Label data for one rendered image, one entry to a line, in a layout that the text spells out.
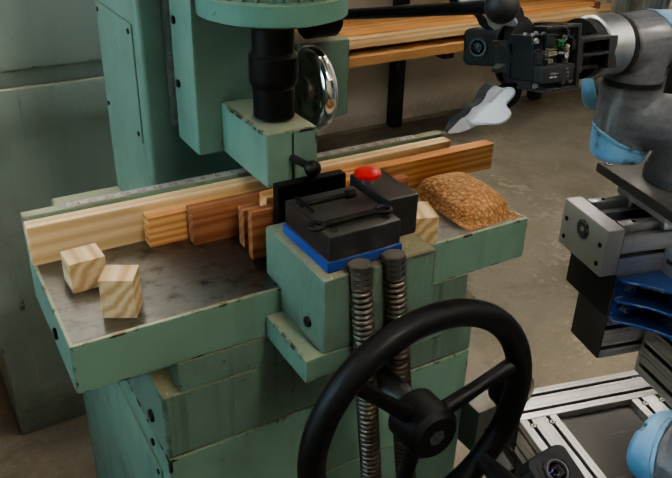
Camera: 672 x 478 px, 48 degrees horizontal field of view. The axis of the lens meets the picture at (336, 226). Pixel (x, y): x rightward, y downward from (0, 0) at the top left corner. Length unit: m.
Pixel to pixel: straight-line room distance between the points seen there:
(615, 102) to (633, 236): 0.39
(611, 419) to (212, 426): 1.12
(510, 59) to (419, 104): 3.20
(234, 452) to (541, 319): 1.67
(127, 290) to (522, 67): 0.49
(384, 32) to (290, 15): 2.46
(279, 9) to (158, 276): 0.32
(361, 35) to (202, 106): 2.25
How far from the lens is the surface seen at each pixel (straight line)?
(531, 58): 0.87
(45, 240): 0.92
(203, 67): 0.98
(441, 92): 4.16
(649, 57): 1.01
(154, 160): 1.11
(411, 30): 3.33
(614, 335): 1.47
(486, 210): 1.00
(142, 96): 1.08
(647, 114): 1.03
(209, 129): 1.01
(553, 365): 2.30
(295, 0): 0.83
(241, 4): 0.83
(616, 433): 1.80
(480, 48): 0.96
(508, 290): 2.60
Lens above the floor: 1.35
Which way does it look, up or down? 28 degrees down
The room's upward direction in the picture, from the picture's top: 1 degrees clockwise
